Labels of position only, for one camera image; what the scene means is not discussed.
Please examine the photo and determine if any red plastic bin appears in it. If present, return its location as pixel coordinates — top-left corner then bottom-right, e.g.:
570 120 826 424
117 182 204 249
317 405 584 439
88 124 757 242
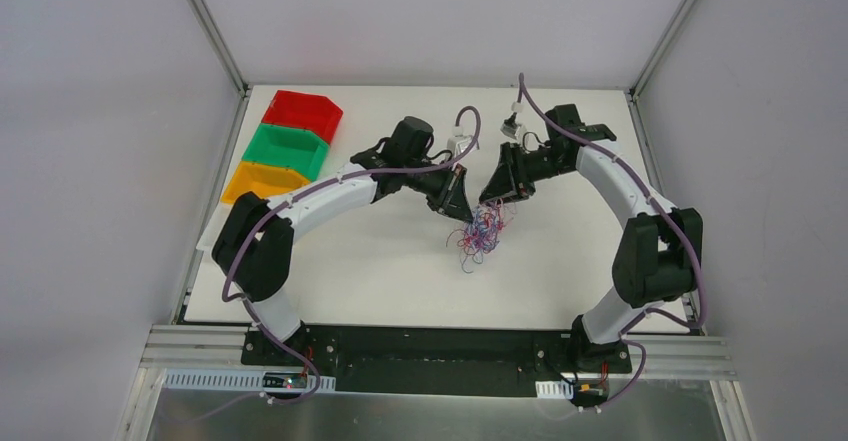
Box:
262 90 344 144

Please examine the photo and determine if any right controller board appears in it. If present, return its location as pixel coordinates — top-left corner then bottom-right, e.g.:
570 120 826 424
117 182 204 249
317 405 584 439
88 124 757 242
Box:
571 384 608 408

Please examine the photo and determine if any controller board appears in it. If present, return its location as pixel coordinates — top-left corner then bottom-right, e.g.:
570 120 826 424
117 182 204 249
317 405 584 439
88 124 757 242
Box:
571 384 608 408
262 371 308 392

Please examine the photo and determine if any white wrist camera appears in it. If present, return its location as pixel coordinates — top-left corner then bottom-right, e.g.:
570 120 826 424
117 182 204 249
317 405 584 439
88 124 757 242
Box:
446 126 479 159
500 102 526 141

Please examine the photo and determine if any green plastic bin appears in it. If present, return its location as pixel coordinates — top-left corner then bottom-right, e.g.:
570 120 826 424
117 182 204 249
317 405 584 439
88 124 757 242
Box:
242 123 329 181

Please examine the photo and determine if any left controller board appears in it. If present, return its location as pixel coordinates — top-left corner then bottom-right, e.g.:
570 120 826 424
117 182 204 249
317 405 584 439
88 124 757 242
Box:
262 371 308 392

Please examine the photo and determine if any aluminium front rail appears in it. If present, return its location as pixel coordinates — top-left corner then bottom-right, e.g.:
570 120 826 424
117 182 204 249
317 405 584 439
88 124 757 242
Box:
141 324 738 381

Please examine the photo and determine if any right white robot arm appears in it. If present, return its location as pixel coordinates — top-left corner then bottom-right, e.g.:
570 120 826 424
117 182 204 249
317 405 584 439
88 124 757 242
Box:
479 104 703 371

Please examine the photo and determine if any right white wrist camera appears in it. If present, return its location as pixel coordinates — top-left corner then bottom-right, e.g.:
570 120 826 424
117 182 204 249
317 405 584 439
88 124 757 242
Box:
500 102 526 141

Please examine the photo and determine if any clear plastic bin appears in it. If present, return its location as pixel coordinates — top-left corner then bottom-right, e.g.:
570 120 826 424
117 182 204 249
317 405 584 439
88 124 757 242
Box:
196 203 232 252

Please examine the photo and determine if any yellow plastic bin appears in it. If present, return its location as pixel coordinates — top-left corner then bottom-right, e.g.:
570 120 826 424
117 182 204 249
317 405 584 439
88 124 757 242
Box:
220 161 310 204

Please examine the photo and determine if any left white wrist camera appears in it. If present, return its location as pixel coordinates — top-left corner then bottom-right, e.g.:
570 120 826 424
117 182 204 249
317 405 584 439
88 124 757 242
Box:
446 126 479 159

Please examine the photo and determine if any red blue cable pile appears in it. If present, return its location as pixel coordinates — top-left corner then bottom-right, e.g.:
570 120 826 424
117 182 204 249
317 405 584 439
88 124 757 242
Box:
445 200 518 275

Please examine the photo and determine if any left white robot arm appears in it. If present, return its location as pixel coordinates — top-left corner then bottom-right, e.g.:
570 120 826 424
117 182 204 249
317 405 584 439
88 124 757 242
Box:
211 116 472 366

